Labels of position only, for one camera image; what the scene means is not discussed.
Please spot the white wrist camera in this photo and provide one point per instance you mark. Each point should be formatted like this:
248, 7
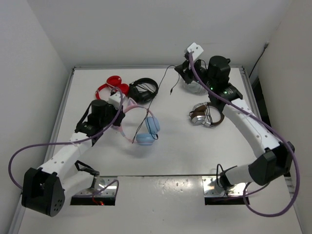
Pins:
195, 50
115, 100

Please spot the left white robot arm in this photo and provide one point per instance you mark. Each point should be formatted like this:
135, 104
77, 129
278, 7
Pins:
46, 189

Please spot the metal base plate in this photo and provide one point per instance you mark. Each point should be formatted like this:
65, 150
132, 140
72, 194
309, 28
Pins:
103, 187
212, 190

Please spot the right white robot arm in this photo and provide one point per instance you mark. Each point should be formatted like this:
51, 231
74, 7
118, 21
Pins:
273, 156

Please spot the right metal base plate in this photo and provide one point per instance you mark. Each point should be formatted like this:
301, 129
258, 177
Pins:
212, 190

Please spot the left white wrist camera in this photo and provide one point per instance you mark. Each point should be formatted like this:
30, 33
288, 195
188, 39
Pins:
115, 100

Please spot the black headphones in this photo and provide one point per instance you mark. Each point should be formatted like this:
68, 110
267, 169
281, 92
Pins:
144, 96

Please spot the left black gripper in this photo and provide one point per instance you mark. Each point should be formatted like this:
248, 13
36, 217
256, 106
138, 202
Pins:
119, 118

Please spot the brown silver headphones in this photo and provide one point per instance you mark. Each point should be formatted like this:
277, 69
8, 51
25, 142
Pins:
201, 115

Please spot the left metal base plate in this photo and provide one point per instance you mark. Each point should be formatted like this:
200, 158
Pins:
103, 187

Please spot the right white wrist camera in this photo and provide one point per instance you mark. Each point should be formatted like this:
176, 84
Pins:
195, 50

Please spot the white grey headphones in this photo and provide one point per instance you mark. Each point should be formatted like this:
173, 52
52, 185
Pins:
192, 85

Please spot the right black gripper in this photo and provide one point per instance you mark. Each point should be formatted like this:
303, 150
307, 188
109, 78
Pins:
185, 70

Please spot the blue pink cat-ear headphones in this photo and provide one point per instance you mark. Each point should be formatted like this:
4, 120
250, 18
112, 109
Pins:
147, 132

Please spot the red headphones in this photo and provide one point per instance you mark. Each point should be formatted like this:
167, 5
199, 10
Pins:
112, 82

